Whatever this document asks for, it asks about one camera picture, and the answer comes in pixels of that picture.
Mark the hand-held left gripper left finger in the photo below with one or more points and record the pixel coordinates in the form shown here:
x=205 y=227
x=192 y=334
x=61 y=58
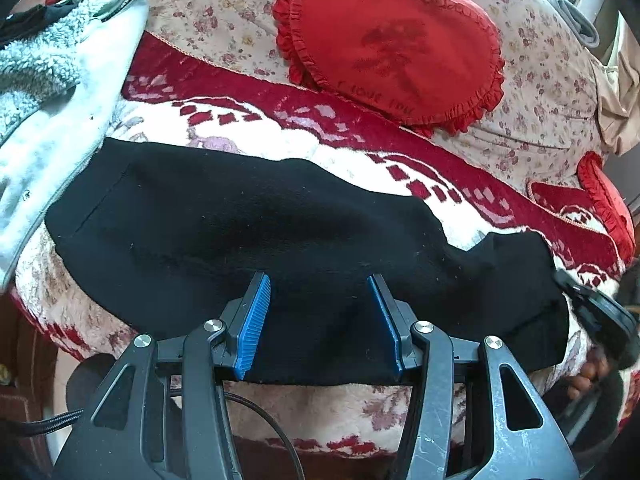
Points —
x=254 y=320

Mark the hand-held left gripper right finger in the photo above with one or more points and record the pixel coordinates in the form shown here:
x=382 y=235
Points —
x=385 y=325

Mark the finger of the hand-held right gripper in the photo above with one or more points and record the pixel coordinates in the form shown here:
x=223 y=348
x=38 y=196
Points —
x=595 y=310

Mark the black pants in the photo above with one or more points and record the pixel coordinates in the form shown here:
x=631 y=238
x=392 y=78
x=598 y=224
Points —
x=240 y=240

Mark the person's right hand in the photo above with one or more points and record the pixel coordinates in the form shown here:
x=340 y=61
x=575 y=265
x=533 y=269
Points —
x=587 y=375

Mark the small red frilled pillow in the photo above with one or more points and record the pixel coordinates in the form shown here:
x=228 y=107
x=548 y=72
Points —
x=607 y=200

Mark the red and white patterned blanket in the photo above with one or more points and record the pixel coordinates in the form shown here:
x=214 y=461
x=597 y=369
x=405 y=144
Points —
x=310 y=125

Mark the beige cloth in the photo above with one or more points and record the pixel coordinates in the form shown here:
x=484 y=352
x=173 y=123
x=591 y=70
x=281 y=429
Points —
x=617 y=95

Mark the floral bed sheet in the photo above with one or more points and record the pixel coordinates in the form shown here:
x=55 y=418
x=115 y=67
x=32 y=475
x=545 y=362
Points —
x=525 y=60

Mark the red heart-shaped pillow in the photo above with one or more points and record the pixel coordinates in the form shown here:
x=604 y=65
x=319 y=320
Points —
x=395 y=40

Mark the grey folded cloth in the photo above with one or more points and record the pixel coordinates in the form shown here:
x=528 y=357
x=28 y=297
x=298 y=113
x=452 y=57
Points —
x=575 y=15

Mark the white fleece-lined jacket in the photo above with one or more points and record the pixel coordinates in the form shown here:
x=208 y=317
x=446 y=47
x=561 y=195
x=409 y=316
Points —
x=55 y=100

